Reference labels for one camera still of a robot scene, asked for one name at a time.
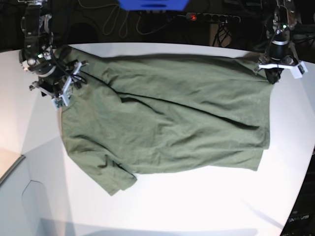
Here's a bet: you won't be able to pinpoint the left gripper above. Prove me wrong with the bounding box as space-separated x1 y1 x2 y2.
258 41 299 84

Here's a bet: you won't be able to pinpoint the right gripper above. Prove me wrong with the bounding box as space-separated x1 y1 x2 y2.
28 60 89 97

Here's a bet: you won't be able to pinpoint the green t-shirt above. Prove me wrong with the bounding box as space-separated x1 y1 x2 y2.
61 49 273 195

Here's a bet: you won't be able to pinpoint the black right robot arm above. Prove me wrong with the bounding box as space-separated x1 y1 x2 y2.
19 0 87 98

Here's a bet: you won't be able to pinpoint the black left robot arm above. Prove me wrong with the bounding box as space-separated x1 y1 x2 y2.
254 0 307 84

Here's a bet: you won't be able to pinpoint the blue plastic bin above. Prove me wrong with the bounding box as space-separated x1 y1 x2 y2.
118 0 189 11

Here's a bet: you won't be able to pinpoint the white power strip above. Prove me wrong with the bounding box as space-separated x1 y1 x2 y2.
186 12 241 24

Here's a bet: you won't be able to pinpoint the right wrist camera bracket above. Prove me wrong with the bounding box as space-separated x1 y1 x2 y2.
52 74 80 110

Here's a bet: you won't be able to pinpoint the white looped cable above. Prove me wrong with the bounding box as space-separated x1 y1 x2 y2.
102 4 131 38

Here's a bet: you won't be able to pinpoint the black tangled cables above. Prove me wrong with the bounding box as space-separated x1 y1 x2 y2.
211 22 234 48

